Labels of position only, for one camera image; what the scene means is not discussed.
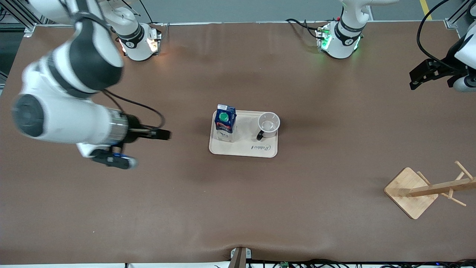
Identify blue milk carton green cap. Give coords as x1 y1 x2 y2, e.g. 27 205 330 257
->
215 104 237 143

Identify white smiley cup black handle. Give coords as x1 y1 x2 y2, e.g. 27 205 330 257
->
256 112 281 141

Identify cream rectangular rabbit tray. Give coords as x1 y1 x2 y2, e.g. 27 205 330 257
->
209 109 279 158

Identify brown table cover mat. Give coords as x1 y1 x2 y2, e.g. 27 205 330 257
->
0 20 476 265

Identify wooden mug rack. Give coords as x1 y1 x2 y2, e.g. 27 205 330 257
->
384 160 476 220

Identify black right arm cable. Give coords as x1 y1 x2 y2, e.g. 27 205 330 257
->
101 89 165 129

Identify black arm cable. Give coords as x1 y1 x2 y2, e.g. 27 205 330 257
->
416 0 461 71
101 89 165 129

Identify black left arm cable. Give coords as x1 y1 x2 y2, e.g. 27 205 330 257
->
416 0 461 71

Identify aluminium frame profile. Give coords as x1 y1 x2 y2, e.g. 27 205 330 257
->
0 0 38 38
444 7 476 29

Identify black right base cable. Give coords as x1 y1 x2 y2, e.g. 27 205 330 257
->
138 0 164 26

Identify black base cable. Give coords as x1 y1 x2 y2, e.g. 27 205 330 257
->
138 0 164 26
286 18 324 39

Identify black left base cable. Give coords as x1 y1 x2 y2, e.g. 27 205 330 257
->
286 18 324 39

